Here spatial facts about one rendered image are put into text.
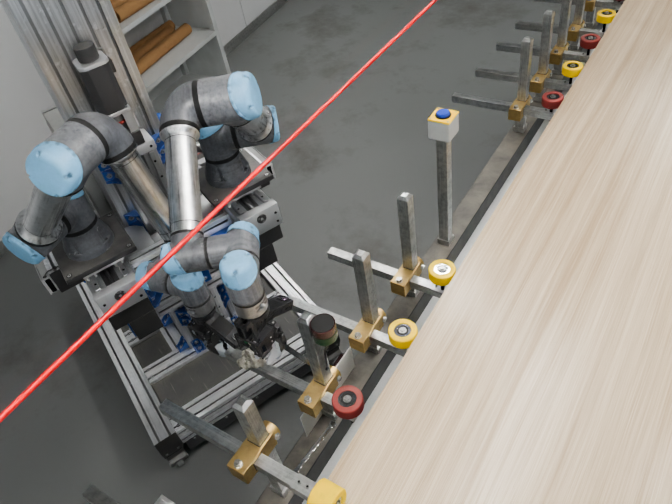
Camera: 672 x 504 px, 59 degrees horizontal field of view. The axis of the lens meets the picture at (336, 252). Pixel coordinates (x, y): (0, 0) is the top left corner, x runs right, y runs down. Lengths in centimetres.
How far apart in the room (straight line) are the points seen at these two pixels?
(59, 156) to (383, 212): 223
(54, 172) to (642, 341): 145
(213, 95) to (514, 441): 107
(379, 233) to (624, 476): 207
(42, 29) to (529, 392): 157
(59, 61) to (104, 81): 13
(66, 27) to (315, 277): 174
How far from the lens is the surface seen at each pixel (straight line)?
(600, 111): 245
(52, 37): 187
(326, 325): 138
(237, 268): 124
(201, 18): 458
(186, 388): 256
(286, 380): 165
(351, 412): 151
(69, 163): 142
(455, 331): 163
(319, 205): 346
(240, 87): 148
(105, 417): 292
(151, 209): 161
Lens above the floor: 220
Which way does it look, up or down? 44 degrees down
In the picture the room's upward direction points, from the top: 12 degrees counter-clockwise
